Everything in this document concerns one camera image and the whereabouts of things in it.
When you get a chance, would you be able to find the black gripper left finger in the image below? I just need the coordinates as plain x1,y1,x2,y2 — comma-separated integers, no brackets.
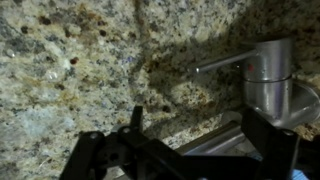
59,105,201,180

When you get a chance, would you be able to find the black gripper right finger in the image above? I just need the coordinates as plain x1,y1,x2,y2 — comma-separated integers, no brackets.
240,108,300,180

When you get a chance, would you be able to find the steel faucet lever handle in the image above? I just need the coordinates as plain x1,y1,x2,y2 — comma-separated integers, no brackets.
186,36,295,83

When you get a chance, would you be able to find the chrome faucet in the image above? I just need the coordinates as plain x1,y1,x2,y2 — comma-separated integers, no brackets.
174,77,320,158

